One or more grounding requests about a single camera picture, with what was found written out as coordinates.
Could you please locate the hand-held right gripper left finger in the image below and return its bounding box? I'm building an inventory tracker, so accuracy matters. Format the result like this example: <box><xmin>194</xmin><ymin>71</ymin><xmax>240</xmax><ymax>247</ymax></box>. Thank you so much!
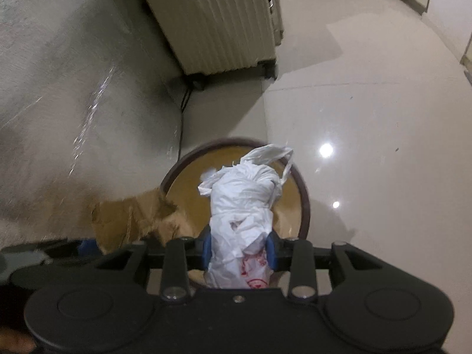
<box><xmin>98</xmin><ymin>229</ymin><xmax>214</xmax><ymax>303</ymax></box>

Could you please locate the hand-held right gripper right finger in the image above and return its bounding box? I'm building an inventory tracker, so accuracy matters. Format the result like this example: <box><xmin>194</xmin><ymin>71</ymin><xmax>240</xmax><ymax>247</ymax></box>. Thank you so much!
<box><xmin>265</xmin><ymin>230</ymin><xmax>378</xmax><ymax>302</ymax></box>

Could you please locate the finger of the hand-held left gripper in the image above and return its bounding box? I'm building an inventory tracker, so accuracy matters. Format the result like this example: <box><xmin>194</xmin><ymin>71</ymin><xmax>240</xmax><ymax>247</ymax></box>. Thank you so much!
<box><xmin>44</xmin><ymin>239</ymin><xmax>100</xmax><ymax>262</ymax></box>

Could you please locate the white plastic bag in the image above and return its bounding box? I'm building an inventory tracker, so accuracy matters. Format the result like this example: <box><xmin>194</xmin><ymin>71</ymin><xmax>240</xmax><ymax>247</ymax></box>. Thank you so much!
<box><xmin>198</xmin><ymin>144</ymin><xmax>294</xmax><ymax>290</ymax></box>

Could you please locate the yellow bin with brown rim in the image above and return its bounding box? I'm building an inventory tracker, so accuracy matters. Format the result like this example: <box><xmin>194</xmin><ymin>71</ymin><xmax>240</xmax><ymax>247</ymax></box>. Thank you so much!
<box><xmin>160</xmin><ymin>138</ymin><xmax>312</xmax><ymax>290</ymax></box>

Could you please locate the silver foil table cover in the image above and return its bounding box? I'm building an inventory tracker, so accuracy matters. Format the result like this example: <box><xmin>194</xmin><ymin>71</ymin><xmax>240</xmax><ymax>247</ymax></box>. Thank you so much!
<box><xmin>0</xmin><ymin>0</ymin><xmax>270</xmax><ymax>251</ymax></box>

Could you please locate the cream ribbed suitcase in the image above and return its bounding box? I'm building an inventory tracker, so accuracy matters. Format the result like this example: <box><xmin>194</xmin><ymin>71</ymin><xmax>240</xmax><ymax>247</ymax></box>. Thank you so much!
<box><xmin>136</xmin><ymin>0</ymin><xmax>284</xmax><ymax>89</ymax></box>

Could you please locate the black cable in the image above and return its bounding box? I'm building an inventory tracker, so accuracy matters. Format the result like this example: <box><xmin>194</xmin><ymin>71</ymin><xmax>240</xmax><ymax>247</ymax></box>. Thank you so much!
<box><xmin>176</xmin><ymin>79</ymin><xmax>194</xmax><ymax>165</ymax></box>

